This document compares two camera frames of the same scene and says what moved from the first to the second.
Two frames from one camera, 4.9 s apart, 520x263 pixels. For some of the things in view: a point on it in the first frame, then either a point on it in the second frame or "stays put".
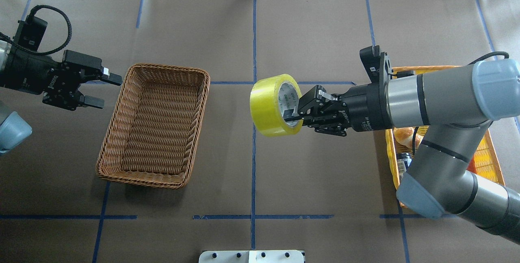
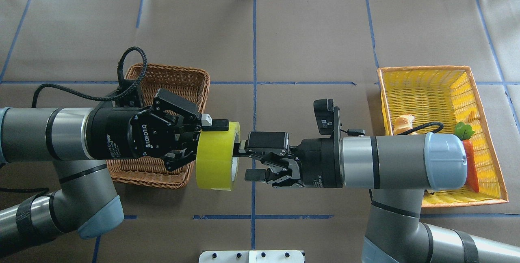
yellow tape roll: (270, 98) -> (216, 168)
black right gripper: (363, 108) -> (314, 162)
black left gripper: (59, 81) -> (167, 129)
